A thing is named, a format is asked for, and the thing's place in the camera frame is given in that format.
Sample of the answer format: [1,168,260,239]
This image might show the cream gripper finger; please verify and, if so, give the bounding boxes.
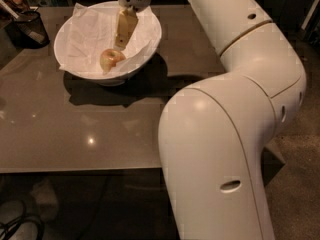
[115,7,138,50]

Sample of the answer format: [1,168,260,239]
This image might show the yellow-red apple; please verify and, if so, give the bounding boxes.
[100,49,126,73]

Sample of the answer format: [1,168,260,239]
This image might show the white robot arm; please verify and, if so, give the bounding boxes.
[158,0,306,240]

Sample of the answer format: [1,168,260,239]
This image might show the white bowl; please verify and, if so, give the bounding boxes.
[53,0,163,87]

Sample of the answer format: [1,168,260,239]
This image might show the white paper liner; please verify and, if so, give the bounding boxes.
[59,2,162,80]

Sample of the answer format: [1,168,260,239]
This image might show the black mesh pen cup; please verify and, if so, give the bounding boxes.
[5,11,50,49]

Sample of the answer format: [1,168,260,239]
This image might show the white object under table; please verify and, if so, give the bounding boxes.
[30,178,59,222]

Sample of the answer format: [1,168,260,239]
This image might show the black cables on floor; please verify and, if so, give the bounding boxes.
[0,199,46,240]

